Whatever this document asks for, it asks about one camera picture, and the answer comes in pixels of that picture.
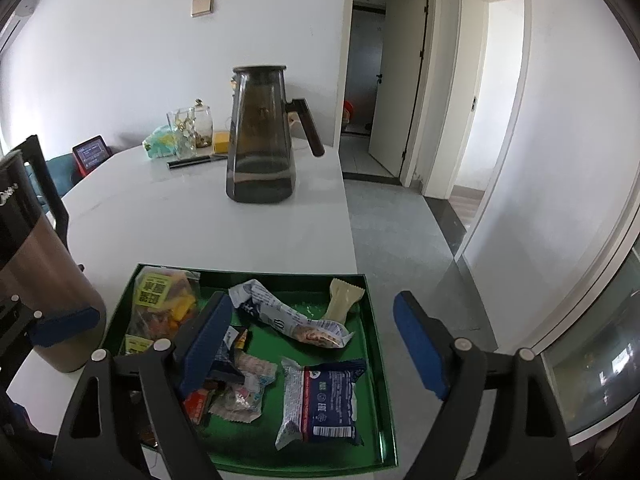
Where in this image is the orange candy wrapper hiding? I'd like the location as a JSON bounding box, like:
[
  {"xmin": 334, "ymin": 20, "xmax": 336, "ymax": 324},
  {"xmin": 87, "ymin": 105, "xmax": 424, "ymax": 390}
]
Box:
[{"xmin": 183, "ymin": 388, "xmax": 213, "ymax": 426}]

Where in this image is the pink clear candy packet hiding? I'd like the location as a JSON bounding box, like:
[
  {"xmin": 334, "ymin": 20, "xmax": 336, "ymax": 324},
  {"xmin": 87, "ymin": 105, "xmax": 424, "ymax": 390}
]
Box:
[{"xmin": 208, "ymin": 351, "xmax": 278, "ymax": 424}]

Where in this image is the white blue long snack packet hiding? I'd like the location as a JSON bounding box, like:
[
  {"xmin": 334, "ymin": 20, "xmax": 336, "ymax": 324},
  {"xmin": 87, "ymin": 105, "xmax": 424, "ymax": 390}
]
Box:
[{"xmin": 228, "ymin": 278, "xmax": 354, "ymax": 349}]

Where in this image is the dark blue snack packet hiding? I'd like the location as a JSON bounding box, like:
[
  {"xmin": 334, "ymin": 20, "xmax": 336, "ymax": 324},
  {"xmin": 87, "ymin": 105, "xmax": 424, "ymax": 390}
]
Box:
[{"xmin": 274, "ymin": 358, "xmax": 367, "ymax": 451}]

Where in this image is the black snack packet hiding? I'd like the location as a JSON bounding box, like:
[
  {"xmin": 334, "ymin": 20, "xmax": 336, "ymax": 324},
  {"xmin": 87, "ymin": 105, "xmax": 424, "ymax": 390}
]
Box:
[{"xmin": 207, "ymin": 325, "xmax": 253, "ymax": 384}]

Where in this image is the rose gold electric kettle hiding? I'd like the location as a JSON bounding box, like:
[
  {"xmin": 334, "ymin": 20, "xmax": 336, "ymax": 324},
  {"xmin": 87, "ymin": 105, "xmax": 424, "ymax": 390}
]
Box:
[{"xmin": 1, "ymin": 136, "xmax": 106, "ymax": 373}]

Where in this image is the yellow green snack bag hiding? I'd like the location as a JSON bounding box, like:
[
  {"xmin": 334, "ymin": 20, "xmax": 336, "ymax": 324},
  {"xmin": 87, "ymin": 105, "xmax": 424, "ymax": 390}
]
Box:
[{"xmin": 124, "ymin": 266, "xmax": 201, "ymax": 354}]

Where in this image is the teal sofa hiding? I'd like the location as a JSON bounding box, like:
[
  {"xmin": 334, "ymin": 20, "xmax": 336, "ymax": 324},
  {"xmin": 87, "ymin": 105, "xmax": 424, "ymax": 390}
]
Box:
[{"xmin": 25, "ymin": 154, "xmax": 82, "ymax": 212}]

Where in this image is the green snack tray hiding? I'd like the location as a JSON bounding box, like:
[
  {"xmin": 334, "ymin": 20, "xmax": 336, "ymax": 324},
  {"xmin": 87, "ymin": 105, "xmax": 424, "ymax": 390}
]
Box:
[{"xmin": 104, "ymin": 263, "xmax": 398, "ymax": 479}]

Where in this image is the red smart display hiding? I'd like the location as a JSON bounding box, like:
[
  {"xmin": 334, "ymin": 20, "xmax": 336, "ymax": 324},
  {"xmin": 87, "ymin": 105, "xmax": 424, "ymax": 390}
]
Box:
[{"xmin": 72, "ymin": 136, "xmax": 113, "ymax": 177}]

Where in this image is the cream wafer packet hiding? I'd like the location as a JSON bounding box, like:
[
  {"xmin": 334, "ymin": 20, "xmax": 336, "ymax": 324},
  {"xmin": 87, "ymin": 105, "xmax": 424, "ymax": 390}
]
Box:
[{"xmin": 322, "ymin": 278, "xmax": 364, "ymax": 324}]

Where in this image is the green tissue pack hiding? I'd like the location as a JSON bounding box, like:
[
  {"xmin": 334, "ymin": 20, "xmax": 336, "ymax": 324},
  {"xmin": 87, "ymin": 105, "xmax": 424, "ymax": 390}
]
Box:
[{"xmin": 142, "ymin": 125, "xmax": 186, "ymax": 159}]

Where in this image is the black pen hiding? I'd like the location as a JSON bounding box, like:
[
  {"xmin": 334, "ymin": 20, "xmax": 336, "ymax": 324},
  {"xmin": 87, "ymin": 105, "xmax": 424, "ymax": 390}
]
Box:
[{"xmin": 167, "ymin": 155, "xmax": 228, "ymax": 170}]

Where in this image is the clear glass jar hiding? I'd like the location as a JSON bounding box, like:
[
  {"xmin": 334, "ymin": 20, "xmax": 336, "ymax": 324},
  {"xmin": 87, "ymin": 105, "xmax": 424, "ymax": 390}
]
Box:
[{"xmin": 166, "ymin": 107, "xmax": 196, "ymax": 159}]

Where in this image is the yellow box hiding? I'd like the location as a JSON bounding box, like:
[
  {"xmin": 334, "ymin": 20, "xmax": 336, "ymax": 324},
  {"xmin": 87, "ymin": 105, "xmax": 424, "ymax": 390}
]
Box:
[{"xmin": 213, "ymin": 131, "xmax": 230, "ymax": 155}]

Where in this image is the smoked glass pitcher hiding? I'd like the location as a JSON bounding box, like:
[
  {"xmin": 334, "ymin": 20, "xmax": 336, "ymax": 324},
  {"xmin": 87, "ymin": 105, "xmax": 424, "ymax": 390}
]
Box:
[{"xmin": 226, "ymin": 65, "xmax": 326, "ymax": 204}]

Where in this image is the white door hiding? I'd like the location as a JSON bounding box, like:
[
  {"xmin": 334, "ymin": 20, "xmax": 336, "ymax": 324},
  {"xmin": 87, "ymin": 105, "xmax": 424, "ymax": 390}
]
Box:
[{"xmin": 369, "ymin": 0, "xmax": 428, "ymax": 178}]

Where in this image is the beige wall switch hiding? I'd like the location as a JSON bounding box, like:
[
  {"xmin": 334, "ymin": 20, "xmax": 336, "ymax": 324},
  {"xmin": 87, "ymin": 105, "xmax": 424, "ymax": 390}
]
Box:
[{"xmin": 191, "ymin": 0, "xmax": 215, "ymax": 18}]

